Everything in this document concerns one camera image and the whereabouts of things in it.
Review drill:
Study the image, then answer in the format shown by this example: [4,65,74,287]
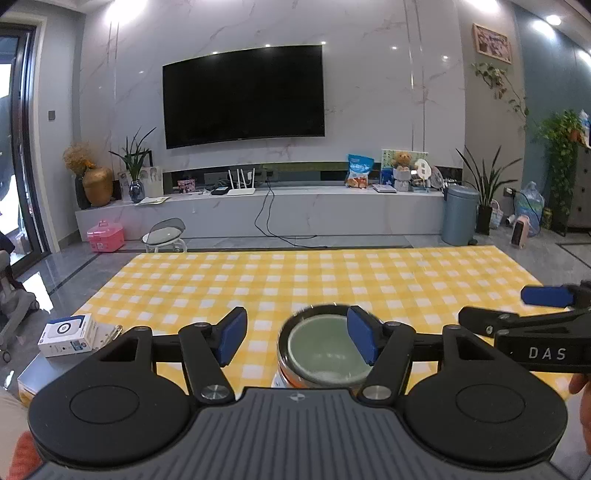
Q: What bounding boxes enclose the green ceramic bowl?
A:
[287,314,370,387]

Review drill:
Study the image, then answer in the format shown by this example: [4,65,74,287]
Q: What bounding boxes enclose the orange steel bowl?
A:
[277,304,363,389]

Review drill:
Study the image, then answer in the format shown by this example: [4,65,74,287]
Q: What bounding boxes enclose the right hand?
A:
[565,373,591,479]

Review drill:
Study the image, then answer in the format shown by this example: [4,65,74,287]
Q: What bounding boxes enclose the left hand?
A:
[0,389,42,479]

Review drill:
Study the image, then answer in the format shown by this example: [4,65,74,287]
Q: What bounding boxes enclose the yellow checkered tablecloth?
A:
[81,246,536,391]

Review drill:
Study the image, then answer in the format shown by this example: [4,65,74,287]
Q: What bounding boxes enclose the small space heater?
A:
[510,217,530,249]

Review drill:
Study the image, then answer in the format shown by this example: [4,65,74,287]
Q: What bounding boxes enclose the large water bottle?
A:
[514,181,545,237]

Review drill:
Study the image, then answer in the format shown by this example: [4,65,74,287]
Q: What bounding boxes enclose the grey-blue trash bin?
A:
[442,185,479,246]

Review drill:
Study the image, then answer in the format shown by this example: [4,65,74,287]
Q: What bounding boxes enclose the small round stool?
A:
[141,218,187,253]

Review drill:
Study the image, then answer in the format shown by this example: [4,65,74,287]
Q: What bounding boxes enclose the white blue small box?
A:
[38,313,123,358]

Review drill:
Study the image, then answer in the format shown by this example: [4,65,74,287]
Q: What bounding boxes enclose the potted tall leaf plant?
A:
[456,146,522,235]

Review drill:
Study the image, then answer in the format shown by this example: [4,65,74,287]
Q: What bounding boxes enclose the white marble TV bench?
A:
[76,186,445,240]

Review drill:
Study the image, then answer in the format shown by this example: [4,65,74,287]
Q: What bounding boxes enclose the pink storage box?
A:
[87,220,125,253]

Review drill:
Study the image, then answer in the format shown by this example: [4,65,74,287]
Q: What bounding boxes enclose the white wifi router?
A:
[228,168,256,196]

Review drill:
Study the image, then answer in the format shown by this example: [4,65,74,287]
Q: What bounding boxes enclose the blue snack bag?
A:
[346,154,375,189]

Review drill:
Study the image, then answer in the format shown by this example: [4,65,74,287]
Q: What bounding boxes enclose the brown teddy bear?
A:
[393,151,413,171]

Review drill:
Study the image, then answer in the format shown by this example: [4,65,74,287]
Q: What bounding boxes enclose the grey office chair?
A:
[1,234,40,363]

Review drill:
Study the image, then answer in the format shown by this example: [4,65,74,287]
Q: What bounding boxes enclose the golden vase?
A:
[82,167,113,207]

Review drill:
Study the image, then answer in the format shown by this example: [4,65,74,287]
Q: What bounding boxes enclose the blue glass vase plant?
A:
[110,128,155,204]

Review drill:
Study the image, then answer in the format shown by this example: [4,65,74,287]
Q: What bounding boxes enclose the dried yellow flowers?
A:
[62,142,96,177]

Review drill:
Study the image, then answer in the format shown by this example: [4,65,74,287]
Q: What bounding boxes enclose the black power cable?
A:
[253,180,332,250]

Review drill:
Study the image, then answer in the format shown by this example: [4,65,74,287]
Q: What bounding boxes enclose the framed wall picture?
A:
[472,23,512,65]

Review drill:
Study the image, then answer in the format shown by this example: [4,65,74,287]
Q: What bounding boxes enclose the black wall television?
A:
[162,45,325,149]

